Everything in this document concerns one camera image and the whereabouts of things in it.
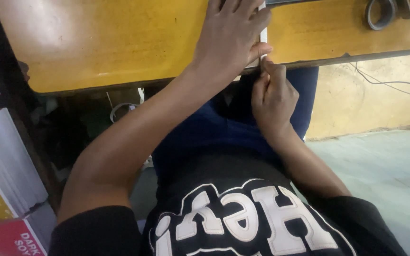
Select person's right hand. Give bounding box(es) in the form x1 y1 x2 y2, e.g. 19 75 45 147
251 58 300 140

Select person's left hand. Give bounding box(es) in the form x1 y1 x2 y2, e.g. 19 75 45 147
192 0 273 85

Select white plastic strip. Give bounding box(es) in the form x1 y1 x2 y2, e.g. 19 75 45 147
258 0 268 69

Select blue trousers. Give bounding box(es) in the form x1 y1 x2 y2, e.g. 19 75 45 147
151 66 319 180

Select black flat object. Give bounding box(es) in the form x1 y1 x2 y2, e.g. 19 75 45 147
266 0 322 6

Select black printed t-shirt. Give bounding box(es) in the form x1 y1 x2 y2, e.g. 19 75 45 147
48 142 409 256

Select curled grey strip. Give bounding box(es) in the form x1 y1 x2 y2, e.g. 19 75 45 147
110 102 141 123

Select large grey tape roll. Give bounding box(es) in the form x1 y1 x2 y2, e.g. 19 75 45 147
365 0 398 31

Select white and yellow carton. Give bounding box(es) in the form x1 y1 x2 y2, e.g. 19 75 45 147
0 107 49 227

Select red carton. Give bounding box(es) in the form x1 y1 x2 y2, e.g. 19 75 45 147
0 218 48 256

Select thin dark cable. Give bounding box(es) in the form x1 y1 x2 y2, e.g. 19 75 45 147
349 61 410 102

